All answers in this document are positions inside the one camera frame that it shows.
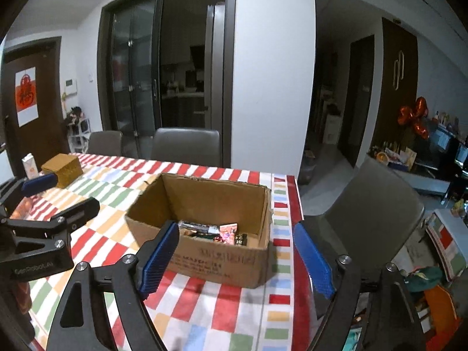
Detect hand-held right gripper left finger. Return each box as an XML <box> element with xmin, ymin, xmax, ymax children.
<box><xmin>44</xmin><ymin>220</ymin><xmax>180</xmax><ymax>351</ymax></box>

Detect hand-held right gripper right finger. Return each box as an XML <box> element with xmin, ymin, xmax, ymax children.
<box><xmin>293</xmin><ymin>222</ymin><xmax>428</xmax><ymax>351</ymax></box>

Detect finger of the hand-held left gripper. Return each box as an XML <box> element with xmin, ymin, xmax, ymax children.
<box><xmin>0</xmin><ymin>197</ymin><xmax>100</xmax><ymax>260</ymax></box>
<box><xmin>0</xmin><ymin>173</ymin><xmax>58</xmax><ymax>220</ymax></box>

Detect black snack packet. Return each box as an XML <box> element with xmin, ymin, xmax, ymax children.
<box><xmin>178</xmin><ymin>221</ymin><xmax>221</xmax><ymax>236</ymax></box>

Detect cardboard box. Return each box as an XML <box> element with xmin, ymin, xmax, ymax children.
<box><xmin>124</xmin><ymin>173</ymin><xmax>275</xmax><ymax>289</ymax></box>

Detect pink snack packet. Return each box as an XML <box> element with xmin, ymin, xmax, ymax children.
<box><xmin>214</xmin><ymin>223</ymin><xmax>239</xmax><ymax>244</ymax></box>

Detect white drink carton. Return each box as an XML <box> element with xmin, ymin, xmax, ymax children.
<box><xmin>21</xmin><ymin>154</ymin><xmax>39</xmax><ymax>180</ymax></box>

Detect brown woven box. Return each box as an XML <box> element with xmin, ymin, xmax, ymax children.
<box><xmin>41</xmin><ymin>154</ymin><xmax>83</xmax><ymax>189</ymax></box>

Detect white shelf with toy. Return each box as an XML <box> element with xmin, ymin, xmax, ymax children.
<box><xmin>65</xmin><ymin>106</ymin><xmax>90</xmax><ymax>154</ymax></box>

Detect brown entrance door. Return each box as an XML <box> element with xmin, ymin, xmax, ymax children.
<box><xmin>0</xmin><ymin>38</ymin><xmax>71</xmax><ymax>177</ymax></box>

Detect grey chair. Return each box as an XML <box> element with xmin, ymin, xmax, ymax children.
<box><xmin>300</xmin><ymin>157</ymin><xmax>427</xmax><ymax>319</ymax></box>
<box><xmin>151</xmin><ymin>127</ymin><xmax>222</xmax><ymax>169</ymax></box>
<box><xmin>88</xmin><ymin>130</ymin><xmax>123</xmax><ymax>156</ymax></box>

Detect red white door poster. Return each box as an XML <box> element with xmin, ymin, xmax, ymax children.
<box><xmin>15</xmin><ymin>67</ymin><xmax>39</xmax><ymax>127</ymax></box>

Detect white red green carton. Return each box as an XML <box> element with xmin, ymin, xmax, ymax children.
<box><xmin>426</xmin><ymin>209</ymin><xmax>468</xmax><ymax>279</ymax></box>

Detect orange bag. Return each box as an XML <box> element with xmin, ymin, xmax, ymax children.
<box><xmin>423</xmin><ymin>284</ymin><xmax>462</xmax><ymax>334</ymax></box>

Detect white floor box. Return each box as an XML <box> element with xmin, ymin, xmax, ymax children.
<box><xmin>323</xmin><ymin>113</ymin><xmax>343</xmax><ymax>144</ymax></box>

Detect glass sliding door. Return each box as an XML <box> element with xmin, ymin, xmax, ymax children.
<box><xmin>97</xmin><ymin>0</ymin><xmax>164</xmax><ymax>150</ymax></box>

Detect dark wooden door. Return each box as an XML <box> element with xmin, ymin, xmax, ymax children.
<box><xmin>338</xmin><ymin>35</ymin><xmax>376</xmax><ymax>169</ymax></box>

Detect black sideboard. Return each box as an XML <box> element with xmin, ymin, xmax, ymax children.
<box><xmin>420</xmin><ymin>122</ymin><xmax>468</xmax><ymax>182</ymax></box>

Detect red foil balloons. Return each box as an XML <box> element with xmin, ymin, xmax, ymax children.
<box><xmin>398</xmin><ymin>97</ymin><xmax>431</xmax><ymax>140</ymax></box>

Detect black range hood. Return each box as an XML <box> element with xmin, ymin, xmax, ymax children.
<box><xmin>190</xmin><ymin>45</ymin><xmax>206</xmax><ymax>70</ymax></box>

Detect grey refrigerator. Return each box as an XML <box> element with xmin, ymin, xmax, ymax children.
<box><xmin>204</xmin><ymin>3</ymin><xmax>229</xmax><ymax>132</ymax></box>

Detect dark wardrobe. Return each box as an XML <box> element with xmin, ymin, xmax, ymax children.
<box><xmin>369</xmin><ymin>18</ymin><xmax>419</xmax><ymax>154</ymax></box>

